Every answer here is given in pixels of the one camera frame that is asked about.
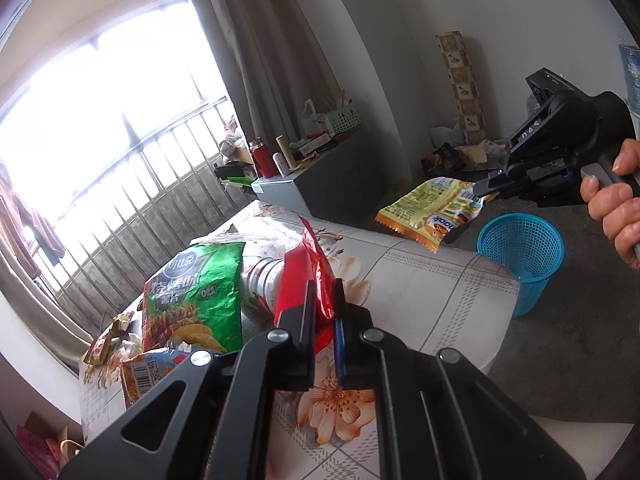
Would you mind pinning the green plastic piece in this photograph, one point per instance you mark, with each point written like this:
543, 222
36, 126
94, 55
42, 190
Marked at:
240, 180

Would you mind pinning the green chip bag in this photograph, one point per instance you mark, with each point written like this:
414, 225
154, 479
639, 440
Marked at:
200, 290

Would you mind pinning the floral tablecloth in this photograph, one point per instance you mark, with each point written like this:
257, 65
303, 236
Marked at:
425, 285

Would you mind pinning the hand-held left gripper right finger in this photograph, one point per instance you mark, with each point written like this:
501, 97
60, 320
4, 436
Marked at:
341, 355

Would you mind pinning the hanging clothes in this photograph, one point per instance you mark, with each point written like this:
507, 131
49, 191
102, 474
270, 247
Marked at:
35, 225

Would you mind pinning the dark snack packet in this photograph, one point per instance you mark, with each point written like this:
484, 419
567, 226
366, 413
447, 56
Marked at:
445, 160

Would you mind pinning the gold snack packet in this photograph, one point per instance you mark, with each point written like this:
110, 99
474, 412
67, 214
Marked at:
102, 347

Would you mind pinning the black device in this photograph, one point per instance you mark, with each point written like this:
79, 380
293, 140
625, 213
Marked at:
227, 170

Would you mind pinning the beige cylinder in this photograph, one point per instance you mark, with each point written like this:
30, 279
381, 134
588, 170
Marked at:
286, 150

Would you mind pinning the blue plastic mesh basket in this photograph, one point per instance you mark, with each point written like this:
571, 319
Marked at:
530, 270

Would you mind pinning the white plastic bag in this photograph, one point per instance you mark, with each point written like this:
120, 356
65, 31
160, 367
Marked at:
314, 120

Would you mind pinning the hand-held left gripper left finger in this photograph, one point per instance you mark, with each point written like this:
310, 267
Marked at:
300, 340

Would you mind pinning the green plastic basket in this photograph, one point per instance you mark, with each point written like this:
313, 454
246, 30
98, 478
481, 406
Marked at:
344, 119

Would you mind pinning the pink bag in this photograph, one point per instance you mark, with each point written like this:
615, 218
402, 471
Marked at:
37, 452

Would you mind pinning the metal window railing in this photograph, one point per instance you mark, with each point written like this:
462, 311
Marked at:
150, 200

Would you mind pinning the cardboard box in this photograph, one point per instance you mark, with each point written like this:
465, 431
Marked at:
244, 156

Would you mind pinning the grey curtain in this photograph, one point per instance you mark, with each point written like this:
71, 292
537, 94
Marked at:
235, 35

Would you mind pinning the yellow snack packet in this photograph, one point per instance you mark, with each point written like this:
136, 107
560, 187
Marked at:
425, 205

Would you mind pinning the small white bottle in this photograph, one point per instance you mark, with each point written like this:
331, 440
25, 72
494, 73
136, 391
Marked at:
281, 165

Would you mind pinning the pile of clothes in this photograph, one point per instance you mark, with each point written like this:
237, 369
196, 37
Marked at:
231, 137

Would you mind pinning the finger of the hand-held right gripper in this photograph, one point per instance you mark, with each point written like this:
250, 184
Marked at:
454, 235
487, 185

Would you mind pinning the red thermos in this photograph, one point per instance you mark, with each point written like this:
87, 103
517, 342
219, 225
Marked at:
262, 160

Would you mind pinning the grey cabinet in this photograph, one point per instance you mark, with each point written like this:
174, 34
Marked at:
350, 180

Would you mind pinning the person's right hand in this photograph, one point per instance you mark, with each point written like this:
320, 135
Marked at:
617, 215

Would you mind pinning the red foil packet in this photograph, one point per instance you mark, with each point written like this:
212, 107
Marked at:
300, 270

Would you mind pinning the orange and blue snack packet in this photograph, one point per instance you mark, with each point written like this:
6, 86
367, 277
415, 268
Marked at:
145, 372

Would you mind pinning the patterned paper roll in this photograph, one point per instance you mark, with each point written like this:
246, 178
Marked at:
462, 85

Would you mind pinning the white plastic drink bottle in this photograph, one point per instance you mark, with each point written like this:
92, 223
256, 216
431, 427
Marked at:
262, 280

